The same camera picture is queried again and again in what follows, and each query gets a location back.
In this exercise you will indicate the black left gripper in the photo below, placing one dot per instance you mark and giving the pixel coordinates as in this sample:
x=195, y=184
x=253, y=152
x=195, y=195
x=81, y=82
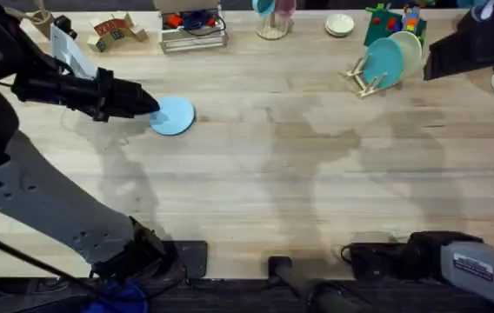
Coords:
x=68, y=93

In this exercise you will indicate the light blue plate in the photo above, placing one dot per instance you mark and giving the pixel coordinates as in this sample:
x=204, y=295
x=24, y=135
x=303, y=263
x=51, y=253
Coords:
x=175, y=115

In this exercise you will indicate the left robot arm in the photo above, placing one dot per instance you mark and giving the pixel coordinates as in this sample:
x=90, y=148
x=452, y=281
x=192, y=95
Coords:
x=34, y=195

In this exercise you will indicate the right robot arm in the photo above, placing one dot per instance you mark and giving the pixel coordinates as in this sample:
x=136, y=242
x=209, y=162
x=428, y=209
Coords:
x=482, y=269

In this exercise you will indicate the small wooden peg rack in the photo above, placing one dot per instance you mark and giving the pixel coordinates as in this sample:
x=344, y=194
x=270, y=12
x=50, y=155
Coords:
x=365, y=84

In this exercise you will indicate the wooden letter blocks heap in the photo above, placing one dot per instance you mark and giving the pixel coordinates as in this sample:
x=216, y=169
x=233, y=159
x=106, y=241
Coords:
x=114, y=32

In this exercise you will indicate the left wrist flat plate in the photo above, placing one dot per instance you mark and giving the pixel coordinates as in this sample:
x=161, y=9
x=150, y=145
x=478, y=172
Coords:
x=71, y=56

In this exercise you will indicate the open box with tools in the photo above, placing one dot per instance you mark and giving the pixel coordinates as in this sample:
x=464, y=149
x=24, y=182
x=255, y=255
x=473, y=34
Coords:
x=192, y=35

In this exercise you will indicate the brown cardboard roll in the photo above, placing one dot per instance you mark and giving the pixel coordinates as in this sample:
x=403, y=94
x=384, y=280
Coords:
x=42, y=19

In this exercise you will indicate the wooden cup stand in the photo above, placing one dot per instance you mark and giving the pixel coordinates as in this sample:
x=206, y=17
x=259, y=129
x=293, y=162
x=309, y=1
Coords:
x=273, y=29

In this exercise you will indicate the blue cup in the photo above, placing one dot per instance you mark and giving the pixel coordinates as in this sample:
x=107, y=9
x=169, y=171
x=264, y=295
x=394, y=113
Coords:
x=264, y=6

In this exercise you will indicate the pink cup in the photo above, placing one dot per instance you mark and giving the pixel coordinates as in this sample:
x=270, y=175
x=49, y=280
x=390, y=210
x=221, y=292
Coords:
x=285, y=6

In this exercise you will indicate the blue cloth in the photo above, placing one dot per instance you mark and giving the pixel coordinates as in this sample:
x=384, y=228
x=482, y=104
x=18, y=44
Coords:
x=116, y=300

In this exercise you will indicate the stack of white saucers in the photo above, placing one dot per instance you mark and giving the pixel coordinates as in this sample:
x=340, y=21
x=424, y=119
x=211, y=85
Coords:
x=339, y=24

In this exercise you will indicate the teal plate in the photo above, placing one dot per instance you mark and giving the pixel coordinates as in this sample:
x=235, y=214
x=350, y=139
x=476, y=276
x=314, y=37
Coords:
x=384, y=61

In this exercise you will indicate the green board with toy blocks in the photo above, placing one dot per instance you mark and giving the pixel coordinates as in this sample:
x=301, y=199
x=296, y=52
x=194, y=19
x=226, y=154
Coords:
x=379, y=24

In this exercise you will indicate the cream plate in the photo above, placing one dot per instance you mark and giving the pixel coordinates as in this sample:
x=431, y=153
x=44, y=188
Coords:
x=412, y=50

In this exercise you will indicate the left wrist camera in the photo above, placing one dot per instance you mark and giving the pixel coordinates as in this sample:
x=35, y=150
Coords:
x=65, y=25

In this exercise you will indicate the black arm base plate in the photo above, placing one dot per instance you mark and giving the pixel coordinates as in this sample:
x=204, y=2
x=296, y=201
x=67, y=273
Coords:
x=373, y=261
x=192, y=258

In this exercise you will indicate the black rail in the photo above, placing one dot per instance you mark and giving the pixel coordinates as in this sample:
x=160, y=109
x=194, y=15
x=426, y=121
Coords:
x=229, y=300

